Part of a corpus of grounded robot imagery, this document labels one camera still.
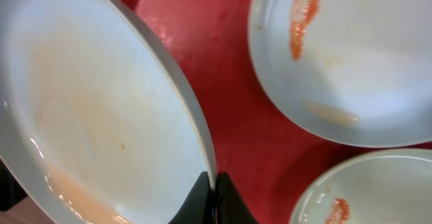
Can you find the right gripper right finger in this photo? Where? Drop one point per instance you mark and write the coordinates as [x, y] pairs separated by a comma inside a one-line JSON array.
[[231, 209]]

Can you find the white plate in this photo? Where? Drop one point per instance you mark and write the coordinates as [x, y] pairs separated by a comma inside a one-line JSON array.
[[98, 122], [356, 72], [385, 186]]

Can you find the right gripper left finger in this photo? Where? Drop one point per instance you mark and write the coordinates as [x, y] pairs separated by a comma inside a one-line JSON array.
[[195, 207]]

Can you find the red plastic tray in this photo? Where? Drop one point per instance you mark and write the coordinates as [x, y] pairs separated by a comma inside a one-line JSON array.
[[271, 160]]

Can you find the white plate top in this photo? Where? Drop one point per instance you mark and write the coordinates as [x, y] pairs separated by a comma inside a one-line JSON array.
[[98, 122]]

